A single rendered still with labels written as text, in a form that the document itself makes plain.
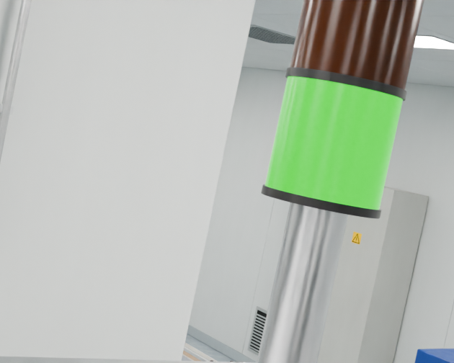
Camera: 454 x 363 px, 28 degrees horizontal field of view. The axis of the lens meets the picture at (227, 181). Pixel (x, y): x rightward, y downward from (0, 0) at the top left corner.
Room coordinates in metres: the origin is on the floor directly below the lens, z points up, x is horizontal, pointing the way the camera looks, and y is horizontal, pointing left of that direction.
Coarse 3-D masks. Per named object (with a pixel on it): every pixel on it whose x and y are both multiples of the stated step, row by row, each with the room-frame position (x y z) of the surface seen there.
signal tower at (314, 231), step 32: (288, 192) 0.36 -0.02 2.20; (288, 224) 0.38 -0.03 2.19; (320, 224) 0.37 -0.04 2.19; (288, 256) 0.37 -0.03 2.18; (320, 256) 0.37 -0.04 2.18; (288, 288) 0.37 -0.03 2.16; (320, 288) 0.37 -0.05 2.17; (288, 320) 0.37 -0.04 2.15; (320, 320) 0.37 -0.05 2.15; (288, 352) 0.37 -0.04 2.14
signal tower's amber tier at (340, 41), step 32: (320, 0) 0.36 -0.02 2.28; (352, 0) 0.36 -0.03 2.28; (384, 0) 0.36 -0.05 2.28; (416, 0) 0.37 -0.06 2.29; (320, 32) 0.36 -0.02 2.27; (352, 32) 0.36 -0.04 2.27; (384, 32) 0.36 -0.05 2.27; (416, 32) 0.37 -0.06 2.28; (320, 64) 0.36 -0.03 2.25; (352, 64) 0.36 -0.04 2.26; (384, 64) 0.36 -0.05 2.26
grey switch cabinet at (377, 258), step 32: (384, 192) 7.14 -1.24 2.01; (352, 224) 7.37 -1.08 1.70; (384, 224) 7.08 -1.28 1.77; (416, 224) 7.24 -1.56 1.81; (352, 256) 7.30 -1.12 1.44; (384, 256) 7.09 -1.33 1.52; (352, 288) 7.24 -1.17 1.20; (384, 288) 7.13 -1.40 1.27; (352, 320) 7.18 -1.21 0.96; (384, 320) 7.17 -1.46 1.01; (320, 352) 7.42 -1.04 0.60; (352, 352) 7.12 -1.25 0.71; (384, 352) 7.22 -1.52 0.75
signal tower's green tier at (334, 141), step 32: (288, 96) 0.37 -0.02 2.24; (320, 96) 0.36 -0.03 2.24; (352, 96) 0.36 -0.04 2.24; (384, 96) 0.36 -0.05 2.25; (288, 128) 0.37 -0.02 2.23; (320, 128) 0.36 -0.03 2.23; (352, 128) 0.36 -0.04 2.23; (384, 128) 0.36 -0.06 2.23; (288, 160) 0.36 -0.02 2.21; (320, 160) 0.36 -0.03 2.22; (352, 160) 0.36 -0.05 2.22; (384, 160) 0.37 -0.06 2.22; (320, 192) 0.36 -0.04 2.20; (352, 192) 0.36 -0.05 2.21
